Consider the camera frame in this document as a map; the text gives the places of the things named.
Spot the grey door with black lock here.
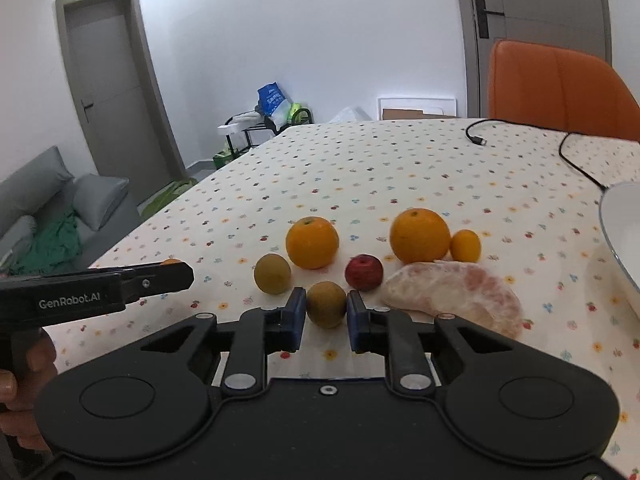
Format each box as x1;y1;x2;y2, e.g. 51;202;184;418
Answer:
452;0;613;121

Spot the person's left hand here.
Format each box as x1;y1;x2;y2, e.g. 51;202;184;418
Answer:
0;329;59;453

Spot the dotted white tablecloth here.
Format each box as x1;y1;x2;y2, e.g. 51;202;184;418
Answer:
47;119;640;480

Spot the grey cushion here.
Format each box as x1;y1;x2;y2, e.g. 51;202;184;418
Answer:
72;174;130;232

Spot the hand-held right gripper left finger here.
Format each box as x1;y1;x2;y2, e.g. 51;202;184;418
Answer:
140;287;307;396

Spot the round brown fruit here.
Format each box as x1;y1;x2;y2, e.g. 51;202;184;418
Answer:
306;281;348;329
253;254;292;294

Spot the grey sofa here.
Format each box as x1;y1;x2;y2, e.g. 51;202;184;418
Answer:
0;146;143;276

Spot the black door lock handle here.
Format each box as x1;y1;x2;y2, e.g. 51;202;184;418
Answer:
475;0;506;39

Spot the small red fruit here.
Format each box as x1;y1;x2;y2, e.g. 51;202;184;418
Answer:
344;254;384;292

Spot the grey door with small handle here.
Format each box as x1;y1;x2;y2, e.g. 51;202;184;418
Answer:
55;0;188;183

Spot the large orange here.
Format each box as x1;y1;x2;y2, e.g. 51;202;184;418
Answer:
389;208;452;265
285;216;340;270

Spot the white framed board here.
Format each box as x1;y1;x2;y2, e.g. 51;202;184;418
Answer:
377;97;458;121

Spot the black usb cable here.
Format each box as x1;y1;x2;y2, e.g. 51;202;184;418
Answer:
465;119;609;193

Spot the cardboard box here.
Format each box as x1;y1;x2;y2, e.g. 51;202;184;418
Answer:
382;108;443;120

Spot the large peeled pomelo segment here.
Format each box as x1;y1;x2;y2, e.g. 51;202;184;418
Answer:
381;260;523;342

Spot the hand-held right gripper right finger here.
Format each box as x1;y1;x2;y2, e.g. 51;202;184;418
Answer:
346;290;513;396

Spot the orange chair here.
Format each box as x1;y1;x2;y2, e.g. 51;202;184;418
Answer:
487;39;640;140

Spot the white plastic bag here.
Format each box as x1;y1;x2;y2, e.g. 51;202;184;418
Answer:
330;105;373;122

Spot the blue bag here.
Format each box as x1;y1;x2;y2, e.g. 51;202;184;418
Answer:
257;82;288;117

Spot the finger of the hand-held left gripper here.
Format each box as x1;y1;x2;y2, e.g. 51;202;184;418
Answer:
117;261;195;307

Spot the black metal rack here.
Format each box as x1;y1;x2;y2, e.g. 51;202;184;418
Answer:
217;110;313;166

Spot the green cloth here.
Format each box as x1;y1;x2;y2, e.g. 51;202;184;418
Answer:
10;210;83;276

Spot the white plate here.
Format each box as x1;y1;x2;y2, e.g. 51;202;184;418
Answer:
599;181;640;296

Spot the green floor mat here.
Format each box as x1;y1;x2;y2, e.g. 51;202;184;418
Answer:
140;177;198;218

